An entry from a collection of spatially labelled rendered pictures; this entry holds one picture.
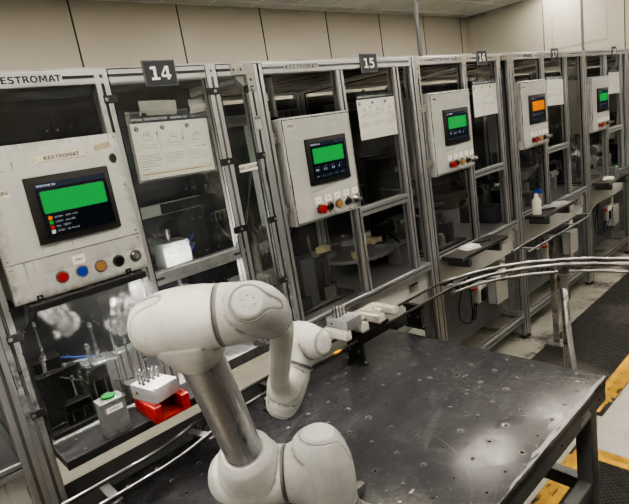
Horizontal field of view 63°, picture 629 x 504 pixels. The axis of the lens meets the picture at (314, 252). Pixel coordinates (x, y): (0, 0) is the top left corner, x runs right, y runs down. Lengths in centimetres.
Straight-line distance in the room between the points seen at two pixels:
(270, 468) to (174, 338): 55
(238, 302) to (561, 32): 922
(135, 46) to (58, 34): 75
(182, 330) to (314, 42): 669
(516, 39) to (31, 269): 930
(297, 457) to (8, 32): 484
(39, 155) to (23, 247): 28
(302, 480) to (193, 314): 62
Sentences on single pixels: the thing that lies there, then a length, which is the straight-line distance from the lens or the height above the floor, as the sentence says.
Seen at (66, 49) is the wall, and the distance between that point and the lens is 574.
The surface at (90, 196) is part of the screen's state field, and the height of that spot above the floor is 164.
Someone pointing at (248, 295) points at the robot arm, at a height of 145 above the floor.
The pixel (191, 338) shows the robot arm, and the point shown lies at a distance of 104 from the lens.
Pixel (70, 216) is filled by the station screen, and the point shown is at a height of 160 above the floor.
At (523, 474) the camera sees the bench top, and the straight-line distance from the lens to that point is 173.
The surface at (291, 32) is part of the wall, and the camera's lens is 728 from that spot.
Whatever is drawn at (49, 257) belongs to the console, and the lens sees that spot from 176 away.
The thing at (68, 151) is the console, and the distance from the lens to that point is 178.
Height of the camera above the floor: 173
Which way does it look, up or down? 13 degrees down
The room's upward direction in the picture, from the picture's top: 9 degrees counter-clockwise
